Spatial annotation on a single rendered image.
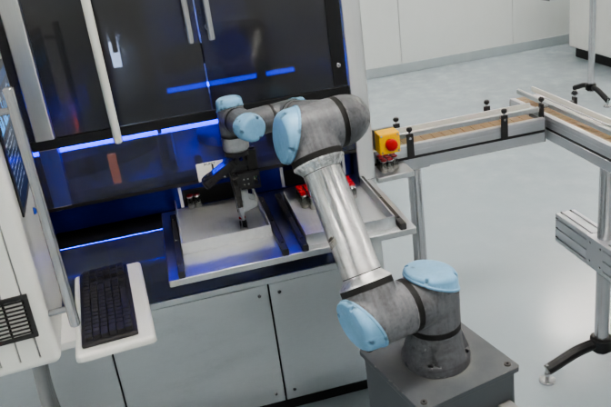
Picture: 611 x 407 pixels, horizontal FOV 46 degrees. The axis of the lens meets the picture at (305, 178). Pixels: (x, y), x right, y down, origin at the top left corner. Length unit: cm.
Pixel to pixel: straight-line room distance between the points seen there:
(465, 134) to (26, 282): 154
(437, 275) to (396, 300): 11
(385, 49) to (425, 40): 44
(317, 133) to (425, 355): 53
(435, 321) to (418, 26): 593
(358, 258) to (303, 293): 103
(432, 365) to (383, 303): 22
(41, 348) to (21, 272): 21
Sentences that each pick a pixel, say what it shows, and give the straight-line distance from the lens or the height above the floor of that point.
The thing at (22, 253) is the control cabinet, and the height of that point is 111.
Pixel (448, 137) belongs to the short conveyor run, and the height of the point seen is 93.
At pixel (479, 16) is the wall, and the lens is 757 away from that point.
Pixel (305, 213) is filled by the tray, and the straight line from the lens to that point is 218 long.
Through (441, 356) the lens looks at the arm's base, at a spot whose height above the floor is 84.
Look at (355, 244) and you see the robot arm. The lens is 147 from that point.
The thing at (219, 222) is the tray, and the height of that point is 88.
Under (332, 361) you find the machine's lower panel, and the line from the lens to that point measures 266.
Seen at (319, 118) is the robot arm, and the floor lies 134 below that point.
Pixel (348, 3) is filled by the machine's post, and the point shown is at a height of 146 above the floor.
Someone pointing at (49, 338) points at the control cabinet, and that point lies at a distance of 186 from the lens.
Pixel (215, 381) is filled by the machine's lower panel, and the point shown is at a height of 25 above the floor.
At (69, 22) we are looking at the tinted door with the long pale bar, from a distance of 215.
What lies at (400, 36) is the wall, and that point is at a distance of 726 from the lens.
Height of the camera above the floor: 178
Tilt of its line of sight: 22 degrees down
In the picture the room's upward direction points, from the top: 8 degrees counter-clockwise
